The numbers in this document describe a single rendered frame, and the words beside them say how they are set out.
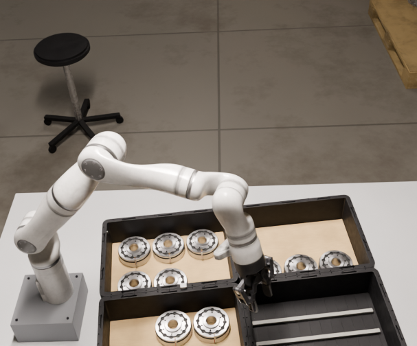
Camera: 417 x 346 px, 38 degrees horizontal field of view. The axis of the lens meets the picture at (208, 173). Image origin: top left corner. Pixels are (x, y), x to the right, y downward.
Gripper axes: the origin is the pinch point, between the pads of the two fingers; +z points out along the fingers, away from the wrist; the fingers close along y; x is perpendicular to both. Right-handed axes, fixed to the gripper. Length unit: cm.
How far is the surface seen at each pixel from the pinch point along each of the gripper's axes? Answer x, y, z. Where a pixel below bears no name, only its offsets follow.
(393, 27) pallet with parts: 112, 305, 46
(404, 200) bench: 7, 91, 32
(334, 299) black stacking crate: -1.1, 27.8, 23.9
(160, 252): 47.9, 9.1, 5.9
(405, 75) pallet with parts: 86, 263, 63
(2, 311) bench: 87, -30, 12
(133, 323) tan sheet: 40.1, -13.6, 12.6
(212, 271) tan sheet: 32.9, 14.7, 13.5
